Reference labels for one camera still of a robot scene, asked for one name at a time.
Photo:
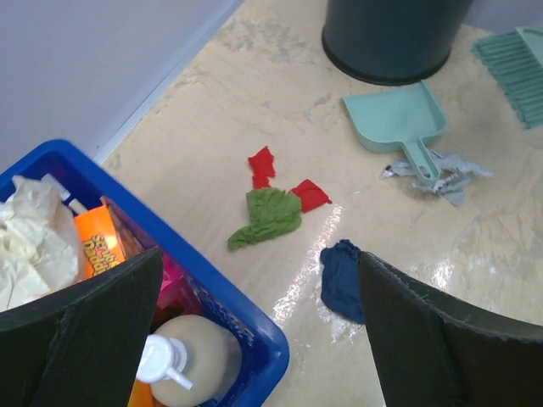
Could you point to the beige pump soap bottle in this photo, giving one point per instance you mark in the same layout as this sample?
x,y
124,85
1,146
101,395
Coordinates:
x,y
189,360

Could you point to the teal plastic dustpan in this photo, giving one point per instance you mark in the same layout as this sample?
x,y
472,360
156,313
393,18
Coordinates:
x,y
405,118

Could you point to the orange sponge package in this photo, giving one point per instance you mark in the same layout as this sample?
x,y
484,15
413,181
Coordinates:
x,y
105,239

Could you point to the green paper scrap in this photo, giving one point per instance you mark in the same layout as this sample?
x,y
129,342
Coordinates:
x,y
272,213

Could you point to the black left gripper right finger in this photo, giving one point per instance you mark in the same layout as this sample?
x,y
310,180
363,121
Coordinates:
x,y
433,349

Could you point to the teal hand brush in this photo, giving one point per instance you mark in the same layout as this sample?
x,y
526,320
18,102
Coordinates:
x,y
514,59

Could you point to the grey paper scrap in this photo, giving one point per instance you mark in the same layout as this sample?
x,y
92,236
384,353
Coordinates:
x,y
456,174

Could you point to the pink small box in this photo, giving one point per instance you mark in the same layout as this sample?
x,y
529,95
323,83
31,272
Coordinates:
x,y
177,297

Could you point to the dark round trash bin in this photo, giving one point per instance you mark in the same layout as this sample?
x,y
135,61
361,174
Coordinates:
x,y
391,42

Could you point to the blue plastic shopping basket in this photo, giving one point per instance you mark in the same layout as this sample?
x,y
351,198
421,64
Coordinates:
x,y
192,283

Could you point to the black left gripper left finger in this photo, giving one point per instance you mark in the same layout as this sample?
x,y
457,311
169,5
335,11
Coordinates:
x,y
82,345

